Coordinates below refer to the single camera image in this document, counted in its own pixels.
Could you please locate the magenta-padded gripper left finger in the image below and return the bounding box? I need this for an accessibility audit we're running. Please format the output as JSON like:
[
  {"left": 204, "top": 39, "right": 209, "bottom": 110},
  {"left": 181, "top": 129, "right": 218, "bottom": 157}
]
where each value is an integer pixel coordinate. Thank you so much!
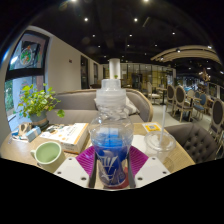
[{"left": 53, "top": 145, "right": 98, "bottom": 189}]

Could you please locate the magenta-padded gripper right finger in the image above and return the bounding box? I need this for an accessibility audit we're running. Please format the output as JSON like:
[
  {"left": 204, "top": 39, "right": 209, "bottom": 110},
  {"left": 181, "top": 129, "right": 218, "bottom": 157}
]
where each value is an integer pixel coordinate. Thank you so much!
[{"left": 128, "top": 145, "right": 171, "bottom": 188}]

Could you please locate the clear bottle with blue label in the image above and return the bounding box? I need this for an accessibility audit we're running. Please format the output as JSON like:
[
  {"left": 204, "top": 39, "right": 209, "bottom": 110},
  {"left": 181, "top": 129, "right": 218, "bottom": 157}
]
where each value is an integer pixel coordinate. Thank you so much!
[{"left": 88, "top": 78, "right": 135, "bottom": 189}]

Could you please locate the pale green mug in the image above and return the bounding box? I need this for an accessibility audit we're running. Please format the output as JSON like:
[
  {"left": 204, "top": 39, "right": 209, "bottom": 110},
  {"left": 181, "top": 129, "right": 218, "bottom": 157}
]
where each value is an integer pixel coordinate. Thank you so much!
[{"left": 30, "top": 140, "right": 67, "bottom": 174}]

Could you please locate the clear plastic cup with straw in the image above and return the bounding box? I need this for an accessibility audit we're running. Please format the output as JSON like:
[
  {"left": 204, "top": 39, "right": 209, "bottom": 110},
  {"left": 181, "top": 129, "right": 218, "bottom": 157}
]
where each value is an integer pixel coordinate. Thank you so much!
[{"left": 143, "top": 104, "right": 177, "bottom": 164}]

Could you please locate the white paper napkin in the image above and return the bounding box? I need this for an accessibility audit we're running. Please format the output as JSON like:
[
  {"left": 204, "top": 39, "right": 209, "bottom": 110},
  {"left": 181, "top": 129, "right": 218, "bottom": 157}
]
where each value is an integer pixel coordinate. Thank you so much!
[{"left": 131, "top": 133, "right": 148, "bottom": 155}]

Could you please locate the white orange flat box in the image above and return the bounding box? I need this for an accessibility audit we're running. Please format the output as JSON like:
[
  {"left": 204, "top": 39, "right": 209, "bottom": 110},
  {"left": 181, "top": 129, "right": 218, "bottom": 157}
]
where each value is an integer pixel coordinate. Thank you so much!
[{"left": 39, "top": 122, "right": 90, "bottom": 155}]

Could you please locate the flat round red coaster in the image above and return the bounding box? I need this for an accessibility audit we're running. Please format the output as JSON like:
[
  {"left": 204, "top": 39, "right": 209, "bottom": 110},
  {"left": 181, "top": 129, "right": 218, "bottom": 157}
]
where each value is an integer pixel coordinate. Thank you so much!
[{"left": 99, "top": 179, "right": 133, "bottom": 190}]

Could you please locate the yellow square table sign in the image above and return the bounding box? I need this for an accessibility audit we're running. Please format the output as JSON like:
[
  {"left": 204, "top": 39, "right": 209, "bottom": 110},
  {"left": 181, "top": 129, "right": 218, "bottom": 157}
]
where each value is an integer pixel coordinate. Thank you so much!
[{"left": 141, "top": 121, "right": 163, "bottom": 133}]

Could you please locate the dark tufted armchair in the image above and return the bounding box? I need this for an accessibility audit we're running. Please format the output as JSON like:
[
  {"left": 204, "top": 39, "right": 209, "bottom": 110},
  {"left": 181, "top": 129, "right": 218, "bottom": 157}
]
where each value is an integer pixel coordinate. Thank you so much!
[{"left": 163, "top": 122, "right": 219, "bottom": 164}]

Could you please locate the light blue small box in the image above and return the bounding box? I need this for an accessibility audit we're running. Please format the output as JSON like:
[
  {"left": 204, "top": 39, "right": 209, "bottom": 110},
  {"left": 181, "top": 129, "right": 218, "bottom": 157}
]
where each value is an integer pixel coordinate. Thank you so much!
[{"left": 25, "top": 125, "right": 42, "bottom": 143}]

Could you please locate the grey curved sofa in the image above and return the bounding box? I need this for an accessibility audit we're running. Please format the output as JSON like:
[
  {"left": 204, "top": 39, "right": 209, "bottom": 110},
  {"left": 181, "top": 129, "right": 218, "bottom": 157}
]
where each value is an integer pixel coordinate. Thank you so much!
[{"left": 44, "top": 88, "right": 154, "bottom": 125}]

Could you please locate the potted green plant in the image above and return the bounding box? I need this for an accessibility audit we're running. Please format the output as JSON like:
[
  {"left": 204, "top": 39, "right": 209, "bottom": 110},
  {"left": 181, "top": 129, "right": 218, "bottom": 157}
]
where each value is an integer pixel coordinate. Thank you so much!
[{"left": 14, "top": 83, "right": 66, "bottom": 129}]

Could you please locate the group of dining chairs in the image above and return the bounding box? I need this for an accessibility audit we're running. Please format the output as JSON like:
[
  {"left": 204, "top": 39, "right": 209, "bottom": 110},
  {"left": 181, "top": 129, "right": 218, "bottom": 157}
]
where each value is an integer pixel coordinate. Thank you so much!
[{"left": 146, "top": 81, "right": 224, "bottom": 134}]

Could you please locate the group of ceiling lights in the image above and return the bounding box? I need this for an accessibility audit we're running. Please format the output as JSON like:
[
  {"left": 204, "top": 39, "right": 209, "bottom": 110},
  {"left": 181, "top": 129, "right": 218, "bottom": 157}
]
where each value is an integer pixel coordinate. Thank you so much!
[{"left": 69, "top": 0, "right": 214, "bottom": 51}]

